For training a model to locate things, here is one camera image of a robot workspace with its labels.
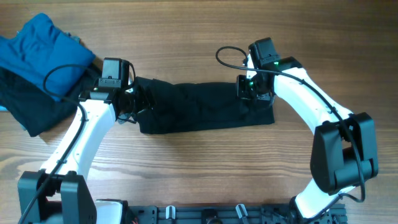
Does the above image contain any black polo shirt white logo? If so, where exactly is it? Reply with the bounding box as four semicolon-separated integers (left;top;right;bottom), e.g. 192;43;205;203
134;77;275;134

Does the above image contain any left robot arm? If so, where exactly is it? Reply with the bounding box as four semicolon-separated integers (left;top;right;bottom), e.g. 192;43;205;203
17;86;154;223

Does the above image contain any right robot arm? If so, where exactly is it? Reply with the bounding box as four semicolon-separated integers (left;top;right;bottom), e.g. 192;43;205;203
238;55;379;223

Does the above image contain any blue folded shirt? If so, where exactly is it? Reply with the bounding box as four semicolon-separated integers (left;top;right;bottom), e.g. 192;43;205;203
1;13;95;101

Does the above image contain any black folded garment under blue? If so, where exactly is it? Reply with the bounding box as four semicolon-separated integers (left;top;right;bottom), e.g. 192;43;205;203
1;63;101;137

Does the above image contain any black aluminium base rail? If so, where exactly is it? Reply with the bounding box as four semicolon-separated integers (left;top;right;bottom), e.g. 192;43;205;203
124;203;348;224

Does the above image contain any left white rail clip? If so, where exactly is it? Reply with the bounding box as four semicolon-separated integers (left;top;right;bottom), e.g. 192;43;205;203
165;205;176;220

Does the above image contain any white rail clip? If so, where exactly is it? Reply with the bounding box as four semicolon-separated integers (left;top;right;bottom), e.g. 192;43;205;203
235;203;249;224
165;205;176;220

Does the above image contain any right white rail clip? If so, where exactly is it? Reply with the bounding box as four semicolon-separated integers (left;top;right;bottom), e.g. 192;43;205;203
235;203;249;224

